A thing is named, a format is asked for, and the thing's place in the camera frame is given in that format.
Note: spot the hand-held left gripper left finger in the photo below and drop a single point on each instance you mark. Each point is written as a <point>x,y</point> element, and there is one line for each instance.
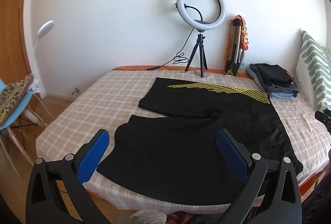
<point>94,156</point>

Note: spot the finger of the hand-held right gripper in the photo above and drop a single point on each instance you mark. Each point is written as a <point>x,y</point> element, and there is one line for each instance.
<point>323,119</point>

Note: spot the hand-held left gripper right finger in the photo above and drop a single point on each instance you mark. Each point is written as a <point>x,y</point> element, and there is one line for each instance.
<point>232,159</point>

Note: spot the black pants with yellow stripes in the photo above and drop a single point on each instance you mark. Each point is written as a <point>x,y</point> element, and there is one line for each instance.
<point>181,156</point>

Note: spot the folded blue jeans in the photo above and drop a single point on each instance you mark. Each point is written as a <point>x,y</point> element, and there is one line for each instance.
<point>281,95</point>

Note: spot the beige plaid blanket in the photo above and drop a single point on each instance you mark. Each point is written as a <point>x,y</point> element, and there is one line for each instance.
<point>77,110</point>

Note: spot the green and white striped pillow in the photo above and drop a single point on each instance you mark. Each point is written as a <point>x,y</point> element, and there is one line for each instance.
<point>315,66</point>

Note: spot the black folded garment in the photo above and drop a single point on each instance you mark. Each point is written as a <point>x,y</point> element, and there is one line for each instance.
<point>274,72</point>

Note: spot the metal door stopper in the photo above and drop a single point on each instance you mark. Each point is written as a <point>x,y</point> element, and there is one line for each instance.
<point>75,90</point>

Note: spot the white power strip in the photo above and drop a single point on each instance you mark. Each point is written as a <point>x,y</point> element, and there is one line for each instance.
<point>31,116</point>

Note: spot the white fluffy rug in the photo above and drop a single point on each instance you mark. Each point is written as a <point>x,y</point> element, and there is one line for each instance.
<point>148,216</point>

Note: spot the light blue chair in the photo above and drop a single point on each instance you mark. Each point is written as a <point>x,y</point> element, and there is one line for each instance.
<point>13,118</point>

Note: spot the leopard print cushion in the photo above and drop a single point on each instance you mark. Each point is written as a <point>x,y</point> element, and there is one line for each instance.
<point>13,100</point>

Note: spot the colourful knotted scarf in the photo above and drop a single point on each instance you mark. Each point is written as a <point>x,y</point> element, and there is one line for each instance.
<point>244,37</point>

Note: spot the folded silver tripod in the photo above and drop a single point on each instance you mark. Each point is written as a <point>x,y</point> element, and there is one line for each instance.
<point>234,45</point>

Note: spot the small black tripod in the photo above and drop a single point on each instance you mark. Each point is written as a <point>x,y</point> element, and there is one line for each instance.
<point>199,43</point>

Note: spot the white clip lamp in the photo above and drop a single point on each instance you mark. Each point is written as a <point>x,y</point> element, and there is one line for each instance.
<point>45,28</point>

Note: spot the wooden door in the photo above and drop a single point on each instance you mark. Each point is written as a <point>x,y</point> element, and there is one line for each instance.
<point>13,32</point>

